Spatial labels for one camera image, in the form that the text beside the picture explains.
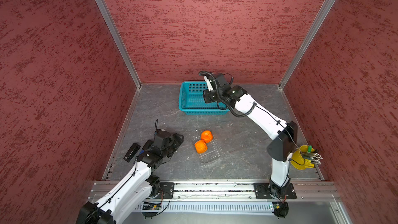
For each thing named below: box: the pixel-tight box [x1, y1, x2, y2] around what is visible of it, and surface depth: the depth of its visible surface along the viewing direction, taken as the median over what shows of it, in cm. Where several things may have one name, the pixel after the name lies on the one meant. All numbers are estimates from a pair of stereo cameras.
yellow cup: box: [290, 144, 316, 171], surface depth 77 cm
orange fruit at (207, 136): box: [200, 130, 213, 144], surface depth 90 cm
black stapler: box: [123, 142, 141, 163], surface depth 85 cm
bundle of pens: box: [301, 152, 323, 165], surface depth 70 cm
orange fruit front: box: [194, 139, 208, 154], surface depth 86 cm
